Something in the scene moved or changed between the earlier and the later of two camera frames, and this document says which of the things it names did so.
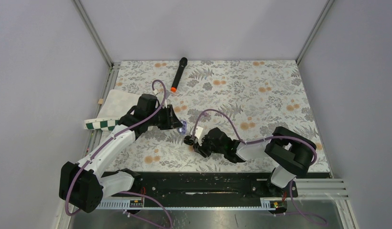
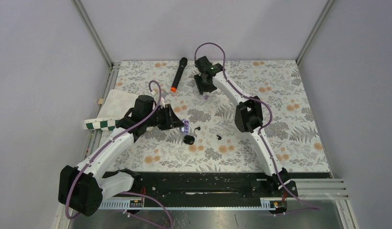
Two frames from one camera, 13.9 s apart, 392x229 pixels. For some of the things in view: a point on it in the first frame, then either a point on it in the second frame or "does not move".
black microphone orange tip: [183, 61] does not move
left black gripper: [172, 120] does not move
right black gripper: [201, 149] → [200, 88]
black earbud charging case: [187, 141] does not move
